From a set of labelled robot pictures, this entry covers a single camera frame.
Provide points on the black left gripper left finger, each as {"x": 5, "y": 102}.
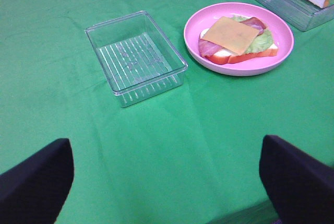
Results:
{"x": 35, "y": 190}

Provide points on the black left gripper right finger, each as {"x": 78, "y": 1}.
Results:
{"x": 299, "y": 186}

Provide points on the green toy lettuce leaf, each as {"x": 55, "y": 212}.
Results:
{"x": 260, "y": 43}

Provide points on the yellow toy cheese slice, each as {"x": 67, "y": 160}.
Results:
{"x": 232, "y": 35}

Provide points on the toy bacon strip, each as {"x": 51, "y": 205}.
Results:
{"x": 256, "y": 24}
{"x": 207, "y": 48}

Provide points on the pink round plate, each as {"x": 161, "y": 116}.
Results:
{"x": 207, "y": 16}

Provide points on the clear left plastic tray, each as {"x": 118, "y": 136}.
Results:
{"x": 137, "y": 58}

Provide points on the clear plastic tray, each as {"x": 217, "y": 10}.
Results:
{"x": 302, "y": 14}
{"x": 137, "y": 58}

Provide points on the clear right plastic tray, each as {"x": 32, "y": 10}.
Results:
{"x": 302, "y": 14}

